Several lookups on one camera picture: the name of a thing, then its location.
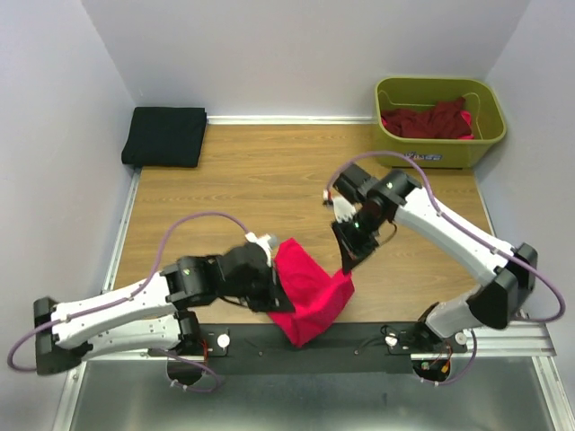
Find dark red t shirt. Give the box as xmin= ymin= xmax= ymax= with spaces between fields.
xmin=380 ymin=97 xmax=473 ymax=140

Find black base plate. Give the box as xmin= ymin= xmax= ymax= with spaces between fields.
xmin=201 ymin=321 xmax=467 ymax=375

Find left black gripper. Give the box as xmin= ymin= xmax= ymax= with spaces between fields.
xmin=220 ymin=261 xmax=296 ymax=316

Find pink t shirt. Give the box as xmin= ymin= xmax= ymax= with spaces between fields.
xmin=268 ymin=238 xmax=355 ymax=347

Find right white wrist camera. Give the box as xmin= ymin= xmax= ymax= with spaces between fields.
xmin=323 ymin=189 xmax=357 ymax=224

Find folded black t shirt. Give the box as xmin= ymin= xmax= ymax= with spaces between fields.
xmin=121 ymin=107 xmax=208 ymax=168

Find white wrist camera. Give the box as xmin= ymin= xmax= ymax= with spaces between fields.
xmin=244 ymin=232 xmax=279 ymax=266
xmin=323 ymin=189 xmax=357 ymax=224

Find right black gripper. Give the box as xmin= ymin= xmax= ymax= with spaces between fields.
xmin=330 ymin=208 xmax=385 ymax=276

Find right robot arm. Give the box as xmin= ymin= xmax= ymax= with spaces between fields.
xmin=330 ymin=163 xmax=538 ymax=352

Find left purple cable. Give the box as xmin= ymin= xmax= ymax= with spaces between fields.
xmin=7 ymin=212 xmax=252 ymax=394

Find aluminium frame rail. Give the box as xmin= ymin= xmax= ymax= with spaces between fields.
xmin=36 ymin=163 xmax=553 ymax=430

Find purple cable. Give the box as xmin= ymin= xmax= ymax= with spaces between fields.
xmin=325 ymin=150 xmax=567 ymax=388
xmin=7 ymin=212 xmax=252 ymax=394

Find olive green plastic bin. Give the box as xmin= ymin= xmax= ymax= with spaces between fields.
xmin=374 ymin=76 xmax=507 ymax=169

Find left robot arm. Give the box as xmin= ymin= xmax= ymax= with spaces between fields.
xmin=33 ymin=242 xmax=295 ymax=376

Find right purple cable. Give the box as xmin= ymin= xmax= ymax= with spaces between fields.
xmin=325 ymin=150 xmax=567 ymax=388

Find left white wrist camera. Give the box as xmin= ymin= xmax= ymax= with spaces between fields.
xmin=244 ymin=232 xmax=279 ymax=266

